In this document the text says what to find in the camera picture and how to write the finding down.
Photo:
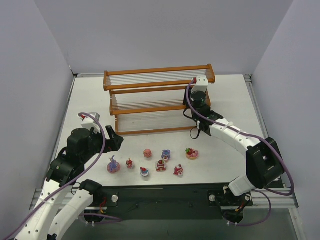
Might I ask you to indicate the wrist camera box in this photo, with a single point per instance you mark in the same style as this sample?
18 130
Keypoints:
200 84
88 123

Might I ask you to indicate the red bear on cake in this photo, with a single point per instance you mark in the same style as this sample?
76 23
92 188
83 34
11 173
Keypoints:
160 166

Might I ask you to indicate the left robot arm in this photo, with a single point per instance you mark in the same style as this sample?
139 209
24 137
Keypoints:
47 221

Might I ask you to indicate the wooden three-tier shelf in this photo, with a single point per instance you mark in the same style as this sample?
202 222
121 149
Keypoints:
145 101

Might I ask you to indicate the small red strawberry bear toy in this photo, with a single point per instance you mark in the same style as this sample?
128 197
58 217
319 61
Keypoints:
130 164

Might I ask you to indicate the pink bear with cream hat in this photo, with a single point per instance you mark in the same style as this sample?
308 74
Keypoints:
178 170

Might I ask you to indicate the purple bunny holding cake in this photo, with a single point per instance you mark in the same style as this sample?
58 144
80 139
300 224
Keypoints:
166 155

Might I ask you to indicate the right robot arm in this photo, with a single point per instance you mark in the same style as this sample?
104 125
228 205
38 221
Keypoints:
233 151

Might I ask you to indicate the blue red cupcake toy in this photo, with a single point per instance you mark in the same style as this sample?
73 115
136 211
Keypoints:
144 172

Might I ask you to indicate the strawberry bear tart toy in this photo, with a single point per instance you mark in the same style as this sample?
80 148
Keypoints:
191 153

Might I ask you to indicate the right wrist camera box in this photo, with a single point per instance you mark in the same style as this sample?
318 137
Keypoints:
200 84

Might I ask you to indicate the pink round bear toy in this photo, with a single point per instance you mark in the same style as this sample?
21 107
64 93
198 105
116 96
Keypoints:
147 153

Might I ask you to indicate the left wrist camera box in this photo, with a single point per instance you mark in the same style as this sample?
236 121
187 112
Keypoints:
88 123

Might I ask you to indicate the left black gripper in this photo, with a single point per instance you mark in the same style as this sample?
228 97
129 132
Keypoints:
108 141

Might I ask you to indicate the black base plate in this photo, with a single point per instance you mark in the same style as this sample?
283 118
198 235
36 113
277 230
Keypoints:
206 201

